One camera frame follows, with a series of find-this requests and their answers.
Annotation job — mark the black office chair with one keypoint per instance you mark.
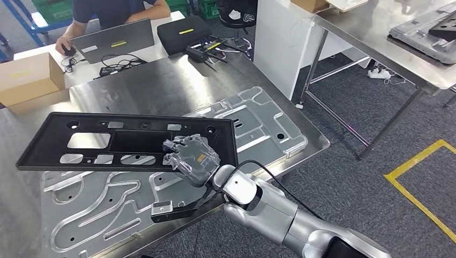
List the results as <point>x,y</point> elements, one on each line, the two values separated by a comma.
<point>235,12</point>

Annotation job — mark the blue metal frame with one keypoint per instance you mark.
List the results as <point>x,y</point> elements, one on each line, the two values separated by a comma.
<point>46,28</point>

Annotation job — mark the cardboard box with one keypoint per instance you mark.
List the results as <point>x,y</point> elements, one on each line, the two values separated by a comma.
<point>28,78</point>
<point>310,5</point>

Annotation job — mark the green plastic crate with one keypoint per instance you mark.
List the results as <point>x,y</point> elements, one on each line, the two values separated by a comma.
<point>178,7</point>
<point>53,10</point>
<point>208,9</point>

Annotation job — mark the black computer mouse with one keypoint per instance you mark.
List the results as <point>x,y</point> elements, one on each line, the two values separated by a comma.
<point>70,51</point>

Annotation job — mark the person's right hand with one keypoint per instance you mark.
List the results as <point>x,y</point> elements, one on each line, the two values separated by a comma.
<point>62,44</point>

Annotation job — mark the black plastic panel part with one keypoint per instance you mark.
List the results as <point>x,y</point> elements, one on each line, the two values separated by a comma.
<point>46,156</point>
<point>445,28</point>

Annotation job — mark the white power strip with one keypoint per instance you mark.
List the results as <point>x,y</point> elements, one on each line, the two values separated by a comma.
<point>378,73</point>

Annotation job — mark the white desk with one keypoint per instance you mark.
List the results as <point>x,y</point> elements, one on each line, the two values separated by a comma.
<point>85,80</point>

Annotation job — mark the white flat tray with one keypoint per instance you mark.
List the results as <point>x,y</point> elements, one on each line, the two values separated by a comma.
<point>347,4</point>

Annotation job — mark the person's right forearm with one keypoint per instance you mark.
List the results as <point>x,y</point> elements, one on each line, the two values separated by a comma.
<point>71,32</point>

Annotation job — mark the person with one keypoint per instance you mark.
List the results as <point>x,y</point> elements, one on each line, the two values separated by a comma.
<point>107,10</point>

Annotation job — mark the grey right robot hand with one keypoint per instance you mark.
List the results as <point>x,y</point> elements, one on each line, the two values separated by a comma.
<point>196,162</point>

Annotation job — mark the white cabinet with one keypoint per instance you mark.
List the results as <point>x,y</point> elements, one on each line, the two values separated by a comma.
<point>278,46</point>

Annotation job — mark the black camera bracket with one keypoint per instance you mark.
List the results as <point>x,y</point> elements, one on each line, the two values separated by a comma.
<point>185,212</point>

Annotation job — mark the grey laptop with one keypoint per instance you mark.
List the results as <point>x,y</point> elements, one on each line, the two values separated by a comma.
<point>114,42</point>

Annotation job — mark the stamped metal plate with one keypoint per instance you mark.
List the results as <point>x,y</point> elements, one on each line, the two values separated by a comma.
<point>267,124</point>
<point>409,35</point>

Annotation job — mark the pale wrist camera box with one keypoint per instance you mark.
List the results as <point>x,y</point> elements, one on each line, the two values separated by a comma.
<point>162,207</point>

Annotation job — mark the person's left forearm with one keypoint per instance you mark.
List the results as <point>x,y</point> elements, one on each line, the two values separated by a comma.
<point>149,12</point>

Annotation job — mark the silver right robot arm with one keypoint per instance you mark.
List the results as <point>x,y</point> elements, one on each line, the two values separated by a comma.
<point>274,213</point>

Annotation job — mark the black case yellow stripe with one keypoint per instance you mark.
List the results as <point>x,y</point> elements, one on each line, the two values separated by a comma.
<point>181,34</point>

